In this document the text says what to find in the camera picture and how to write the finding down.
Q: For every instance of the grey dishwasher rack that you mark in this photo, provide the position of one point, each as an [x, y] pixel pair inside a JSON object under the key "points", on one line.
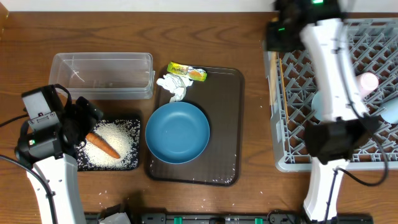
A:
{"points": [[373, 48]]}

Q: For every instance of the large dark blue plate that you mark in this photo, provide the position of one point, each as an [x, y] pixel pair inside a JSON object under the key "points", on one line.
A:
{"points": [[177, 133]]}

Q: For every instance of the white tissue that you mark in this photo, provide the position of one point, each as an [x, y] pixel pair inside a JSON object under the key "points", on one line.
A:
{"points": [[176, 85]]}

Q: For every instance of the yellow snack wrapper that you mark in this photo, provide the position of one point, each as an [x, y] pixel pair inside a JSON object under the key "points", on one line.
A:
{"points": [[187, 71]]}

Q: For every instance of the pink plastic cup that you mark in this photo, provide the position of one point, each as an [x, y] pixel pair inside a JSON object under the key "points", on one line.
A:
{"points": [[367, 83]]}

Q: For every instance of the small light blue saucer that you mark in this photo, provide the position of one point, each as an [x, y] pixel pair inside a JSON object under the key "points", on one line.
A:
{"points": [[317, 106]]}

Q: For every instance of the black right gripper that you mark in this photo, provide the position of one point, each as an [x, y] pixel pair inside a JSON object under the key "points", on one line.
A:
{"points": [[273, 43]]}

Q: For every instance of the clear plastic bin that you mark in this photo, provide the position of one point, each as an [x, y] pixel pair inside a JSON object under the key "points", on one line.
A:
{"points": [[104, 75]]}

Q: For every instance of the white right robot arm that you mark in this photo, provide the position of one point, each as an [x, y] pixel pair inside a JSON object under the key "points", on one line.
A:
{"points": [[319, 27]]}

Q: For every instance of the orange carrot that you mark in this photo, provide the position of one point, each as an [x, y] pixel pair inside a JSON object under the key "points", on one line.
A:
{"points": [[97, 141]]}

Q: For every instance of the light blue plastic cup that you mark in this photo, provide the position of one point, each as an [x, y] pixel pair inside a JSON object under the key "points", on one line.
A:
{"points": [[390, 111]]}

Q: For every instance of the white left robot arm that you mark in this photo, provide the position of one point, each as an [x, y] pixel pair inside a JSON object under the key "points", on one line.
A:
{"points": [[47, 146]]}

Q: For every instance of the wooden chopstick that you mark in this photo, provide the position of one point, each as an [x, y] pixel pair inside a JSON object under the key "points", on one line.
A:
{"points": [[283, 91], [272, 77]]}

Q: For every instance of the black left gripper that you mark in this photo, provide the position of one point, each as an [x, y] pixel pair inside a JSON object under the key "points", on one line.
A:
{"points": [[87, 119]]}

